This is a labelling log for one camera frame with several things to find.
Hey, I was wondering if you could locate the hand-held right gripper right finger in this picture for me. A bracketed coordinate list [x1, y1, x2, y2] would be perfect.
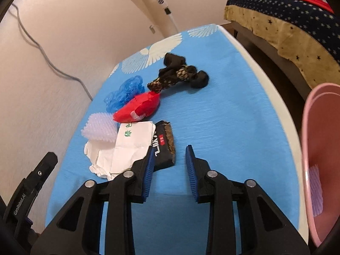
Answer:
[185, 145, 311, 255]

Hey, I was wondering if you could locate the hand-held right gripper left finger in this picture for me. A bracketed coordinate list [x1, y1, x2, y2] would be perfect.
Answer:
[30, 145, 156, 255]

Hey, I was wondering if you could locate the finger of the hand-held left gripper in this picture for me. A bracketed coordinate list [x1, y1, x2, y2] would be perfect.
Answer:
[25, 152, 58, 192]

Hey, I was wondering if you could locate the black snack wrapper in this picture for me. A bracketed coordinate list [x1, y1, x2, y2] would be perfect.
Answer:
[153, 120, 176, 172]

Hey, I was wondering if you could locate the white paper packet green print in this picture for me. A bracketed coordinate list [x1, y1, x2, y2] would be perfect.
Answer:
[110, 121, 156, 174]

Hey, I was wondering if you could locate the small pale foam piece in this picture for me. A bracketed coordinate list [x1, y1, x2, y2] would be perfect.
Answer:
[81, 112, 119, 142]

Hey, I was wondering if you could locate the red plastic bag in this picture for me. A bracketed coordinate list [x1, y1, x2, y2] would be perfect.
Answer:
[113, 91, 161, 123]

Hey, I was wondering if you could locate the blue plastic bag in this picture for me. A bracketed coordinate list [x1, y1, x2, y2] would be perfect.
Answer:
[103, 76, 144, 112]

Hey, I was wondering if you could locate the black patterned sock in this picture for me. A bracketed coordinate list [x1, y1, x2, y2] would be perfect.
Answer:
[147, 65, 209, 92]

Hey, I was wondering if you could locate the pink plastic bin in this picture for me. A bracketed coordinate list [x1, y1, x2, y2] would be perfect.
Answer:
[301, 83, 340, 247]

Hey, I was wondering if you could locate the blue tablecloth with white print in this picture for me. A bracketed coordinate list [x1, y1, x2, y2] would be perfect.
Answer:
[45, 24, 300, 255]

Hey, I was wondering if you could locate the yellow star bed sheet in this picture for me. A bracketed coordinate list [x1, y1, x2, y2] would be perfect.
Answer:
[224, 4, 340, 91]

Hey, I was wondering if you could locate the grey wall cable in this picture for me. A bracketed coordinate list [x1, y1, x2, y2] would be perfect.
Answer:
[7, 4, 94, 101]

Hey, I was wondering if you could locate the grey bed frame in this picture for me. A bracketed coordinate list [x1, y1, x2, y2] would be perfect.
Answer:
[234, 24, 314, 101]

